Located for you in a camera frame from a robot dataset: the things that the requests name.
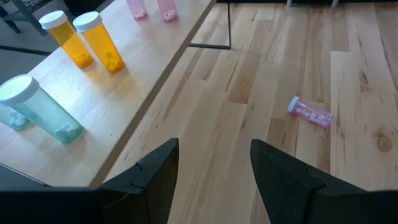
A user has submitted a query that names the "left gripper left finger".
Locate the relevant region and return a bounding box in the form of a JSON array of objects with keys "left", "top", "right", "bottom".
[{"left": 99, "top": 138, "right": 180, "bottom": 224}]

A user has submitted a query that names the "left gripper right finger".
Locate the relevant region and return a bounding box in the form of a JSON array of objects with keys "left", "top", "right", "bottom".
[{"left": 250, "top": 138, "right": 369, "bottom": 224}]

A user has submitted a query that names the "orange pill bottle white cap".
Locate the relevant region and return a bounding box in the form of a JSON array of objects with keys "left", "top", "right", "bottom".
[
  {"left": 39, "top": 10, "right": 95, "bottom": 68},
  {"left": 72, "top": 11, "right": 126, "bottom": 74}
]

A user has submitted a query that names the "pink pill bottle white cap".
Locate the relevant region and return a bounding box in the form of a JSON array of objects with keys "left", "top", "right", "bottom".
[
  {"left": 156, "top": 0, "right": 179, "bottom": 22},
  {"left": 287, "top": 95, "right": 335, "bottom": 129},
  {"left": 126, "top": 0, "right": 149, "bottom": 21}
]

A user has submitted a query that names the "wooden shelf with black legs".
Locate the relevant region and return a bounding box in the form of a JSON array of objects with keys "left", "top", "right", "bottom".
[{"left": 0, "top": 0, "right": 233, "bottom": 189}]

